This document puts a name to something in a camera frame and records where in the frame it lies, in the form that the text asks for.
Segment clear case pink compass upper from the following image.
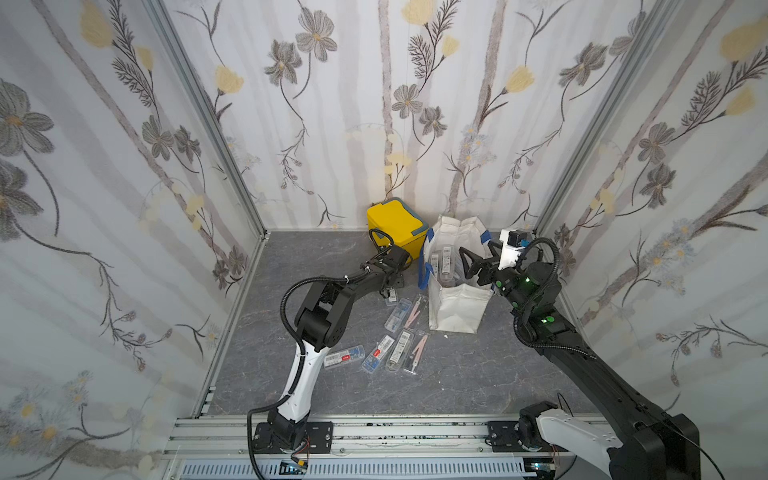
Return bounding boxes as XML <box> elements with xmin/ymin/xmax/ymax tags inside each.
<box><xmin>404</xmin><ymin>295</ymin><xmax>425</xmax><ymax>329</ymax></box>

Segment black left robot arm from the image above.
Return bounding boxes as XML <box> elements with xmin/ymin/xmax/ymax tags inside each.
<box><xmin>246</xmin><ymin>245</ymin><xmax>413</xmax><ymax>451</ymax></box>

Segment clear case blue insert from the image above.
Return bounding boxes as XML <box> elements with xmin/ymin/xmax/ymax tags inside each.
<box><xmin>384</xmin><ymin>298</ymin><xmax>413</xmax><ymax>333</ymax></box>

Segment clear case red blue label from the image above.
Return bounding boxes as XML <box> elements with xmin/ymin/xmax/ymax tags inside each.
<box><xmin>362</xmin><ymin>335</ymin><xmax>395</xmax><ymax>374</ymax></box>

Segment clear case pink compass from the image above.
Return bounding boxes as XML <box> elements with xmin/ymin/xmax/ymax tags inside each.
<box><xmin>404</xmin><ymin>295</ymin><xmax>425</xmax><ymax>329</ymax></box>
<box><xmin>403</xmin><ymin>333</ymin><xmax>429</xmax><ymax>375</ymax></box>

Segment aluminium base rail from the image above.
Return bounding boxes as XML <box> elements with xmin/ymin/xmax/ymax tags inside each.
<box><xmin>161</xmin><ymin>409</ymin><xmax>622</xmax><ymax>479</ymax></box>

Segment clear case white barcode label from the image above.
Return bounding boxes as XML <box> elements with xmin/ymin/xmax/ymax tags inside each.
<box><xmin>386</xmin><ymin>329</ymin><xmax>414</xmax><ymax>372</ymax></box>

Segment white canvas bag blue handles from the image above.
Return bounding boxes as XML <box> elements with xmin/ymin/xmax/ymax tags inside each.
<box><xmin>419</xmin><ymin>216</ymin><xmax>492</xmax><ymax>334</ymax></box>

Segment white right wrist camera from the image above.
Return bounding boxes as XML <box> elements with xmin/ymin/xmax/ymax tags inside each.
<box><xmin>498</xmin><ymin>229</ymin><xmax>533</xmax><ymax>270</ymax></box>

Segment clear case red mark label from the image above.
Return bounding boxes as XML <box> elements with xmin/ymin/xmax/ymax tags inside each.
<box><xmin>323</xmin><ymin>345</ymin><xmax>366</xmax><ymax>369</ymax></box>

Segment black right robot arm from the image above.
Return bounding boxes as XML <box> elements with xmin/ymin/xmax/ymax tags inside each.
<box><xmin>459</xmin><ymin>238</ymin><xmax>702</xmax><ymax>479</ymax></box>

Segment yellow lidded storage box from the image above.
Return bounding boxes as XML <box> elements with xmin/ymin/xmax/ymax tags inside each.
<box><xmin>366</xmin><ymin>197</ymin><xmax>429</xmax><ymax>261</ymax></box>

